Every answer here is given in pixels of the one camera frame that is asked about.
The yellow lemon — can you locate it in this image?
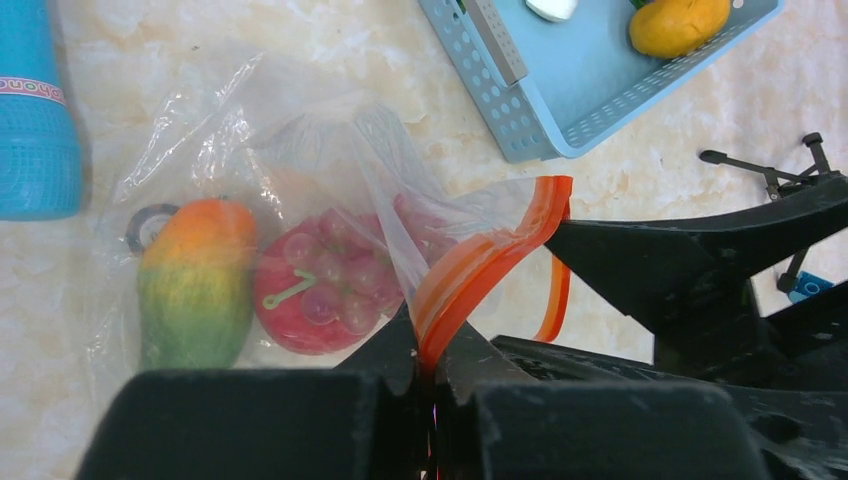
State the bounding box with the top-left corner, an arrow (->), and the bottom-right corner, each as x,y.
628,0 -> 732,59

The orange green mango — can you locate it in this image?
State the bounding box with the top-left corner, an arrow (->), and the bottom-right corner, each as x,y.
136,198 -> 258,370

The light blue plastic basket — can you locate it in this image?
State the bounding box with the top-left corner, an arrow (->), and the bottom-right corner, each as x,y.
419,0 -> 784,163

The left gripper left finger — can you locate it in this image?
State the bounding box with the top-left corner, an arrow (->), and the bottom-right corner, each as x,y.
77,307 -> 424,479

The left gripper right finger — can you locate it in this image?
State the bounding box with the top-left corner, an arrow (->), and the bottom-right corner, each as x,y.
433,325 -> 768,479

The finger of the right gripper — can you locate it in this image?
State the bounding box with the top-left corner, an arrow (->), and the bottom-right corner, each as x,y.
545,174 -> 847,335
493,283 -> 847,479

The clear zip top bag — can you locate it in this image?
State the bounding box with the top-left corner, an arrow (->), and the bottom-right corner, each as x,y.
86,50 -> 573,400

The blue cylindrical bottle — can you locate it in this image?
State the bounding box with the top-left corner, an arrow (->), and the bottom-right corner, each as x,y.
1,0 -> 84,221

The poker chip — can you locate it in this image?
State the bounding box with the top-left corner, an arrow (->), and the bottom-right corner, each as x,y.
125,203 -> 179,257

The purple grape bunch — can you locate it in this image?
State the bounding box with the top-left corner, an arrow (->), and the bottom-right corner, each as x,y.
281,193 -> 458,336

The white garlic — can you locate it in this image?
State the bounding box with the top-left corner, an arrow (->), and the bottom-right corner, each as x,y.
525,0 -> 579,23

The red tomato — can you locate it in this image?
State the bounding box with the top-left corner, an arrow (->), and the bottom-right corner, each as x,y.
254,222 -> 399,355

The blue lego brick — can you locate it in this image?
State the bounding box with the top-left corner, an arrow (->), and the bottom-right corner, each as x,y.
787,271 -> 834,304

